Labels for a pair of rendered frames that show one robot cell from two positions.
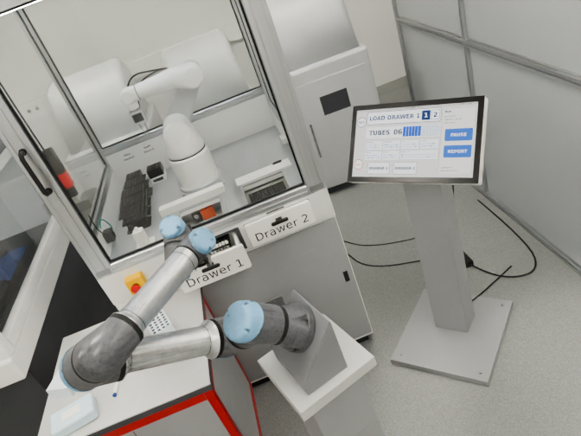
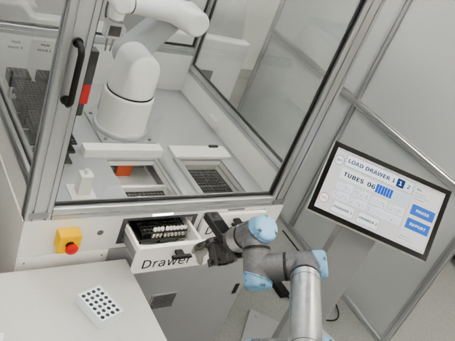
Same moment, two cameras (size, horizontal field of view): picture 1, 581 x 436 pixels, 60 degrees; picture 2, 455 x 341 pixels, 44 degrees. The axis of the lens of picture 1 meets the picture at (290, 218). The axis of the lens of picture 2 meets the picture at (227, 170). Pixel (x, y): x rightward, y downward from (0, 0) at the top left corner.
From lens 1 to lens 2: 1.36 m
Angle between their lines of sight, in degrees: 34
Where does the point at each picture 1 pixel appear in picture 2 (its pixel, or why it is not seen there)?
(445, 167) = (403, 236)
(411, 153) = (377, 210)
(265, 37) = (348, 59)
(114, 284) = (38, 232)
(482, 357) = not seen: outside the picture
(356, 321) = (210, 332)
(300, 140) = (300, 156)
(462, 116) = (430, 199)
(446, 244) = (340, 289)
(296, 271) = (206, 272)
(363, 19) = not seen: outside the picture
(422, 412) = not seen: outside the picture
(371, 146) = (342, 186)
